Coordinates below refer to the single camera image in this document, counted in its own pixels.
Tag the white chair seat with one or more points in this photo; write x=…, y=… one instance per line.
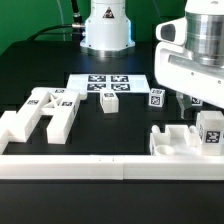
x=175, y=140

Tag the white tagged cube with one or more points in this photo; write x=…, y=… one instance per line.
x=156, y=97
x=196, y=101

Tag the white marker base plate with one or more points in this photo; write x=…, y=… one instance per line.
x=123, y=83

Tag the white chair back frame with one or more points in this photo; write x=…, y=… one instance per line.
x=59, y=103

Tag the white tagged cube far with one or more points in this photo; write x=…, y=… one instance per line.
x=196, y=101

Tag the white U-shaped fence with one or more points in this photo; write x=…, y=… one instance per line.
x=94, y=167

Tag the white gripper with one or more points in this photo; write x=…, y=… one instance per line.
x=174, y=68

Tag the white tagged cube near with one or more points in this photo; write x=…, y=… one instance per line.
x=156, y=97

